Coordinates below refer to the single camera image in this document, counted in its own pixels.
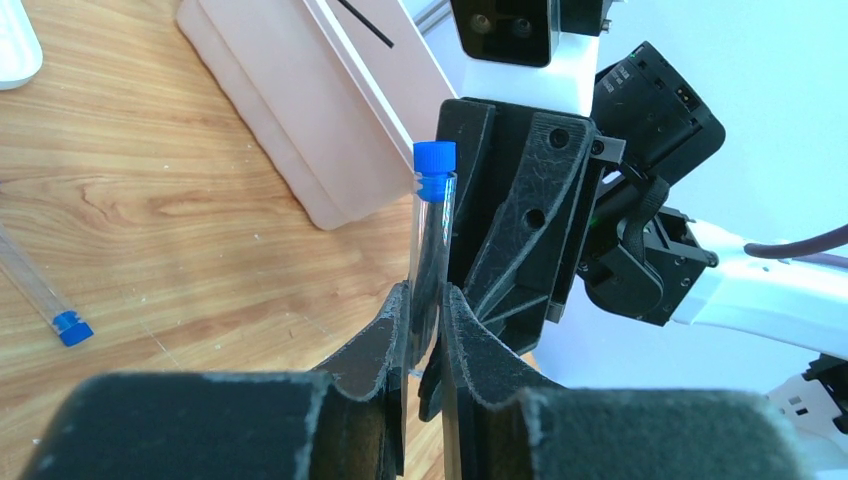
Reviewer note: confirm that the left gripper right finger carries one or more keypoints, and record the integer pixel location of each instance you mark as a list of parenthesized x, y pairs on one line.
[(502, 419)]

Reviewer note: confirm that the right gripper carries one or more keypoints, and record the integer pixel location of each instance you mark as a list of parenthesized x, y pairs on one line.
[(521, 232)]

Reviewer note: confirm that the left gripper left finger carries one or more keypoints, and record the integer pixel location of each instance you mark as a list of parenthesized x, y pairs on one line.
[(343, 419)]

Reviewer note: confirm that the test tube blue cap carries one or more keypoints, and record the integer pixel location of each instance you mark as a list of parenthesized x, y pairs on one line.
[(54, 308), (433, 193)]

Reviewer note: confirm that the black metal tripod stand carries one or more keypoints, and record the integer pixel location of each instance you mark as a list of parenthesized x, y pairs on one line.
[(369, 25)]

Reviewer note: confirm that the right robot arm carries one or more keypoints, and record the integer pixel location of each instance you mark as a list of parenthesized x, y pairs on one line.
[(781, 176)]

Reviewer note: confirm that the pink plastic bin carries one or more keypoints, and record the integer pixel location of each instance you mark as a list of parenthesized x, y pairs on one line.
[(335, 110)]

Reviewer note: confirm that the white plastic lid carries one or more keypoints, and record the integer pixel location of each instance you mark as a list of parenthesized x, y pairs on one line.
[(21, 51)]

